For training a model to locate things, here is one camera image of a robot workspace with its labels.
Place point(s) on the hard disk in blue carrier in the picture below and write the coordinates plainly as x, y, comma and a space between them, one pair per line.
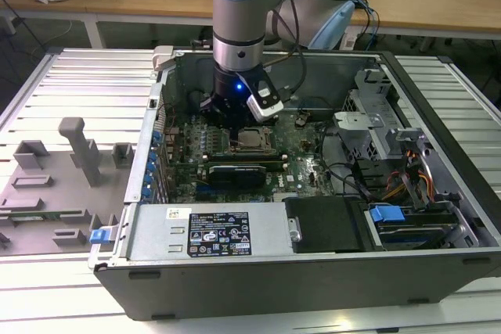
415, 232

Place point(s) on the metal CPU socket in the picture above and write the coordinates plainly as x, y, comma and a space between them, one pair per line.
270, 142

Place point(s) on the blue expansion slot clip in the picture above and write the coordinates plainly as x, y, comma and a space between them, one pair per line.
145, 192
149, 179
153, 158
157, 137

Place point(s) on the wooden desk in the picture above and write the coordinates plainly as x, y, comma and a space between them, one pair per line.
137, 1
430, 5

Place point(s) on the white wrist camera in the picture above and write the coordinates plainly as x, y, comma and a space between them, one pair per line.
266, 105

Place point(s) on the grey case release latch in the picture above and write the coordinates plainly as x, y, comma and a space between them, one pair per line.
162, 58

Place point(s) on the black graphics card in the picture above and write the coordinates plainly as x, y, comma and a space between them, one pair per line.
238, 177

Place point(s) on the green motherboard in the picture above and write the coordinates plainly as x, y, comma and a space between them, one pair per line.
305, 177

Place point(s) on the black plastic shroud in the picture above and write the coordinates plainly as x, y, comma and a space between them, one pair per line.
325, 224

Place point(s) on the blue case latch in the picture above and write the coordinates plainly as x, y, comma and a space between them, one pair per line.
98, 237

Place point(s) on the silver power supply box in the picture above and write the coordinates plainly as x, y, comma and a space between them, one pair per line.
156, 232

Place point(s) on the green RAM stick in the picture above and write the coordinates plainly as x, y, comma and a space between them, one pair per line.
35, 215

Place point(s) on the CPU with silver heat spreader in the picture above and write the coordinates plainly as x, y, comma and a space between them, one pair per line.
247, 139

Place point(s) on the grey metal bay bracket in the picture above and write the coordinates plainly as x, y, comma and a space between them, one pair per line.
426, 154

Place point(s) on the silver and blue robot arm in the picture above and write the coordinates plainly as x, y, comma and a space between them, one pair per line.
238, 17

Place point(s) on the grey parts rack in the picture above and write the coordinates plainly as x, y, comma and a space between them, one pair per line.
58, 201

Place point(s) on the black and grey PC case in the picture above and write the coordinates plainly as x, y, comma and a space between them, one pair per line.
274, 295

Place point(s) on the grey metal drive cage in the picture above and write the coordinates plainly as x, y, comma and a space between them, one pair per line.
364, 130

